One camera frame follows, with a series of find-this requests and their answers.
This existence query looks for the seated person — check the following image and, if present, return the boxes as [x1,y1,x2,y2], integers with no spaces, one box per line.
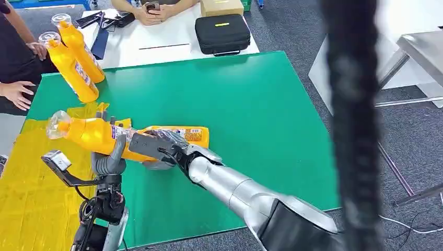
[110,0,200,27]

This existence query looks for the cardboard box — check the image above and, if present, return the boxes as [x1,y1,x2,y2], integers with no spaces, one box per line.
[200,0,245,18]

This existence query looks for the black zip case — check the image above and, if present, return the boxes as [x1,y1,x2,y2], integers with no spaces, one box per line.
[194,13,252,57]

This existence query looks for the standing person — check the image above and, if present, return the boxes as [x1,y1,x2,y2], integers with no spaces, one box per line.
[0,0,59,116]

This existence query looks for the orange drink bottle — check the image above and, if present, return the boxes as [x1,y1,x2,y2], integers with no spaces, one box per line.
[38,31,100,104]
[45,109,211,164]
[51,13,106,84]

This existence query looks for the black camera bracket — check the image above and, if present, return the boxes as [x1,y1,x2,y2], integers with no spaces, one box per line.
[51,165,122,188]

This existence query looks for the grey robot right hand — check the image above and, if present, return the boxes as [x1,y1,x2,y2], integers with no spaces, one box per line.
[128,130,223,171]

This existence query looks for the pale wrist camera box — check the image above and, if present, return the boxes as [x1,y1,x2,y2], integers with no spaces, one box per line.
[41,150,73,173]

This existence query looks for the green table mat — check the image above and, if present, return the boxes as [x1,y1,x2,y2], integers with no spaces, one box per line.
[26,50,342,249]

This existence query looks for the yellow sheet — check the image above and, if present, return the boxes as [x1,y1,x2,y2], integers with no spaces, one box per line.
[0,102,133,251]

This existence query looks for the white panel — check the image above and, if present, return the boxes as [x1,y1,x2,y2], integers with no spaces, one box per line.
[307,0,443,117]

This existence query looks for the black braided cable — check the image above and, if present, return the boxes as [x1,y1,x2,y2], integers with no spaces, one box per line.
[320,0,386,251]

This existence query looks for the black pouch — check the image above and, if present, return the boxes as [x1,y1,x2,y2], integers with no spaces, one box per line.
[113,12,136,29]

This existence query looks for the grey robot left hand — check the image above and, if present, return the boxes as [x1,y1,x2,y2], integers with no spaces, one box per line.
[91,110,129,176]

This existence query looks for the white floor cable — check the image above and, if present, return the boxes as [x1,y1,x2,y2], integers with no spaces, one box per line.
[378,214,443,235]

